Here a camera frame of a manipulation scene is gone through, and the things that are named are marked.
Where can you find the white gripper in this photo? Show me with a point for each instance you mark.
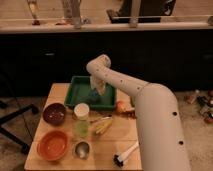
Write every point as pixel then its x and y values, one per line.
pixel 97 84

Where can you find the blue sponge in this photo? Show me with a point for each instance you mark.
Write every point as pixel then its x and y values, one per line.
pixel 93 96

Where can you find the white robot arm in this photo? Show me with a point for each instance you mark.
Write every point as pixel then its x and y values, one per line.
pixel 159 129

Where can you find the green plastic tray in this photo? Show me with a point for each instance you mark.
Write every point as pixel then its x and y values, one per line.
pixel 79 91

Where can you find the red yellow apple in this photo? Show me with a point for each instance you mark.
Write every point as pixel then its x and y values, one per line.
pixel 121 107

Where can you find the green bottle with white lid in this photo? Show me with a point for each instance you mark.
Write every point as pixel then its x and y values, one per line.
pixel 81 125

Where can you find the yellow banana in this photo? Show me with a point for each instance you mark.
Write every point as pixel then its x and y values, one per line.
pixel 102 127

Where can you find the dark purple bowl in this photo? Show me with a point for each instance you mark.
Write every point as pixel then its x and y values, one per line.
pixel 54 114

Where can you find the wooden table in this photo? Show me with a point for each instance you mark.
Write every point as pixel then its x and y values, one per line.
pixel 119 136

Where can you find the small metal cup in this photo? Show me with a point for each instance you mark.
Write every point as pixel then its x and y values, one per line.
pixel 82 150

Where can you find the orange bowl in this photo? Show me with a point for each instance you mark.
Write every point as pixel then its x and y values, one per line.
pixel 53 145

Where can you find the black office chair base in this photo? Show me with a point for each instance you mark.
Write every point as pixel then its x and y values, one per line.
pixel 15 125

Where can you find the white handled black brush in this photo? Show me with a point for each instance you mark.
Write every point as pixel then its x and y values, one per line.
pixel 120 158

